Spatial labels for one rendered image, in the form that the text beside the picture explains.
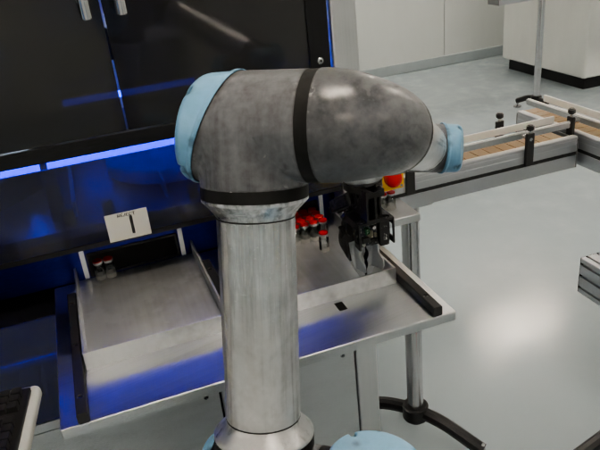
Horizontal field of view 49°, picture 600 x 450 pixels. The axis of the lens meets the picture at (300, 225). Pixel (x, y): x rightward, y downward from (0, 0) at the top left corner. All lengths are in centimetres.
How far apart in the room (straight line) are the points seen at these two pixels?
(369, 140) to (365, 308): 66
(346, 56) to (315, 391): 84
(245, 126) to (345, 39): 79
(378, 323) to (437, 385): 127
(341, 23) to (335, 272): 51
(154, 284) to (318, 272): 35
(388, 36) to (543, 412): 484
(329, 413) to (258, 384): 108
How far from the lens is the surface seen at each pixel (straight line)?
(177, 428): 168
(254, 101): 65
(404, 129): 66
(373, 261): 128
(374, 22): 659
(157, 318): 132
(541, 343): 270
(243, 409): 75
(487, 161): 181
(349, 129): 62
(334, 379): 174
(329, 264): 140
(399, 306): 126
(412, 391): 211
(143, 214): 139
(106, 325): 134
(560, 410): 242
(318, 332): 120
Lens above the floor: 156
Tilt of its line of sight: 25 degrees down
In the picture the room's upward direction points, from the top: 6 degrees counter-clockwise
